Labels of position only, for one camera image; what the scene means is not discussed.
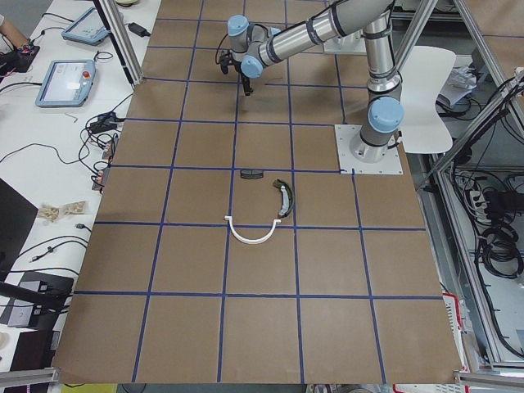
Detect blue teach pendant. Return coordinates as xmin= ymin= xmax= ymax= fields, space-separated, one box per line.
xmin=61 ymin=7 xmax=108 ymax=46
xmin=35 ymin=59 xmax=97 ymax=108

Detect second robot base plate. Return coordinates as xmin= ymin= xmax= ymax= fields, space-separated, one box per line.
xmin=320 ymin=29 xmax=366 ymax=56

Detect blue teach pendant near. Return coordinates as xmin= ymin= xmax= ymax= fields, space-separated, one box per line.
xmin=35 ymin=59 xmax=97 ymax=108

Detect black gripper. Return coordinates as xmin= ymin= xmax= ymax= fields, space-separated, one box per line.
xmin=241 ymin=73 xmax=254 ymax=97

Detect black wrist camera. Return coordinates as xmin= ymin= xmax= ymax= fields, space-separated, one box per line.
xmin=216 ymin=50 xmax=234 ymax=75

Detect black power adapter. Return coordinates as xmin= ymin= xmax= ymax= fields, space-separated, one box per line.
xmin=127 ymin=22 xmax=151 ymax=37

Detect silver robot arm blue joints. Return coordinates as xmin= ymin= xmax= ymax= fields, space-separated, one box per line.
xmin=215 ymin=0 xmax=404 ymax=164

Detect black brake pad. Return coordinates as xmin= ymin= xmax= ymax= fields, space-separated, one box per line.
xmin=240 ymin=169 xmax=264 ymax=180

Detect square robot base plate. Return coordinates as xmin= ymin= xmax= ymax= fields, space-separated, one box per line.
xmin=334 ymin=124 xmax=403 ymax=175

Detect white plastic chair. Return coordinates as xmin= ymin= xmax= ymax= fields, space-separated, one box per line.
xmin=400 ymin=46 xmax=456 ymax=154

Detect silver aluminium frame post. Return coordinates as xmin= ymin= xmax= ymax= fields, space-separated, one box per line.
xmin=93 ymin=0 xmax=143 ymax=86

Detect blue teach pendant far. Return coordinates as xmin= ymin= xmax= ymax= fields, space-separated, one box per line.
xmin=61 ymin=7 xmax=108 ymax=46

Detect white curved plastic part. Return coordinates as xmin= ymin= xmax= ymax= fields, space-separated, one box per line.
xmin=224 ymin=215 xmax=282 ymax=246

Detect dark green brake shoe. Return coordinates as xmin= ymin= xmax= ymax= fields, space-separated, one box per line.
xmin=273 ymin=178 xmax=295 ymax=219

